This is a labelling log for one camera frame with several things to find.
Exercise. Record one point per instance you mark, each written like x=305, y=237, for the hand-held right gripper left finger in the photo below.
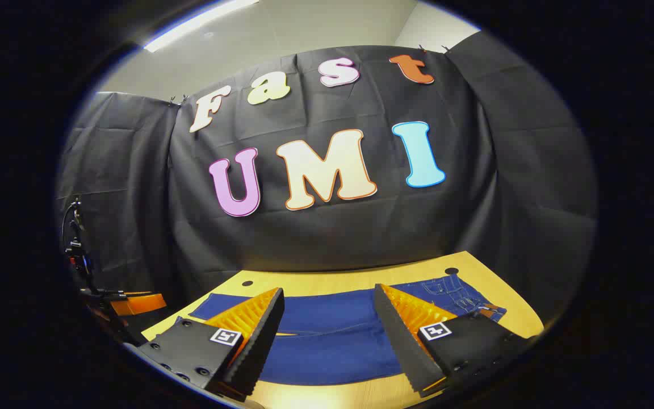
x=261, y=341

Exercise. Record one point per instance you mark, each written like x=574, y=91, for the black backdrop cloth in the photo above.
x=361, y=238

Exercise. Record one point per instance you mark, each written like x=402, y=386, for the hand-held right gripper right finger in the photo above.
x=403, y=346

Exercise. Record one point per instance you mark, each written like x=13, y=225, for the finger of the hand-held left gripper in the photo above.
x=139, y=304

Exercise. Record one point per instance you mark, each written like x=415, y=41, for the blue jeans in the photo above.
x=332, y=324

